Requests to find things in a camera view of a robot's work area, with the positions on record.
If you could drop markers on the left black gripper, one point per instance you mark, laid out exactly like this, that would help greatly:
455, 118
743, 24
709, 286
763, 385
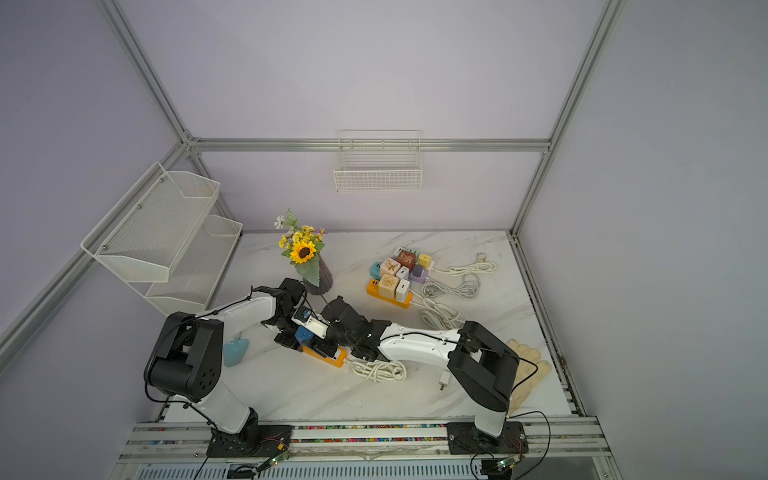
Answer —
288, 342

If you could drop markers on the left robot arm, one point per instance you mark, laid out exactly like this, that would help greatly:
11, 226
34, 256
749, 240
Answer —
187, 359

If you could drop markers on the sunflower bouquet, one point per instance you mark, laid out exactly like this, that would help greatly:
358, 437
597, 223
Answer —
302, 246

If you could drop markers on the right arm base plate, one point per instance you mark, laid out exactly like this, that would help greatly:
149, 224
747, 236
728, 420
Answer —
464, 438

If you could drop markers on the orange power strip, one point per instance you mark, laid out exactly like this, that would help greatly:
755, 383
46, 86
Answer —
371, 289
336, 360

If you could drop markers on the yellow cube adapter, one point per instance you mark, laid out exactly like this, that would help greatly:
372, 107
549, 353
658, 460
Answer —
425, 261

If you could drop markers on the aluminium front rail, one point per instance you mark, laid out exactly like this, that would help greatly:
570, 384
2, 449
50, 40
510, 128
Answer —
547, 448

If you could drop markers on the small white plug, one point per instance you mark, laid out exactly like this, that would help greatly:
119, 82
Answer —
444, 380

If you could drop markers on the white charger plug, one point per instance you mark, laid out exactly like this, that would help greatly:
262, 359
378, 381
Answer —
402, 291

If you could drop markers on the dark grey ribbed vase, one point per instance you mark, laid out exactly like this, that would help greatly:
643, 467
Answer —
324, 277

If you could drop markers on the pink butterfly cube adapter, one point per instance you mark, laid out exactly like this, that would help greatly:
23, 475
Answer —
389, 267

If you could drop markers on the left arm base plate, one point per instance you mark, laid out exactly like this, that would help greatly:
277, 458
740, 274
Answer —
261, 441

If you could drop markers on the beige work glove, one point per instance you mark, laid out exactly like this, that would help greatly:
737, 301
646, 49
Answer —
530, 372

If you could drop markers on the white two-tier mesh shelf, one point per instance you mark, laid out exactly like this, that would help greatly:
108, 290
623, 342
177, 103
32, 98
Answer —
164, 240

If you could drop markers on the light blue mouse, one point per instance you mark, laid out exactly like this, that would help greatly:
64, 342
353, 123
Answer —
233, 351

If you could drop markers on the purple cube adapter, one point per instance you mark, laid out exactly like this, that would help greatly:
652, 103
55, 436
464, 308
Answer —
419, 274

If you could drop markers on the brown cube adapter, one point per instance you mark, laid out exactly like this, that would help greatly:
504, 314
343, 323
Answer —
407, 259

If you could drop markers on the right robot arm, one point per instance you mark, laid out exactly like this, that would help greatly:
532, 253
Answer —
483, 365

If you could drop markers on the beige cube plug adapter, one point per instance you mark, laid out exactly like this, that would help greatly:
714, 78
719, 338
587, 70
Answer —
387, 286

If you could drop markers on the blue cube plug adapter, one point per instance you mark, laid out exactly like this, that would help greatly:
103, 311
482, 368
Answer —
304, 336

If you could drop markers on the white wire wall basket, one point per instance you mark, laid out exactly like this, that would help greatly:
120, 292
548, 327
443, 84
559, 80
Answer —
378, 161

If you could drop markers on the teal power strip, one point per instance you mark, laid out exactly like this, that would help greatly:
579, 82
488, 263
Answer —
375, 271

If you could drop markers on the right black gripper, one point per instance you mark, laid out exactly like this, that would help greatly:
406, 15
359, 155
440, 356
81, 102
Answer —
324, 347

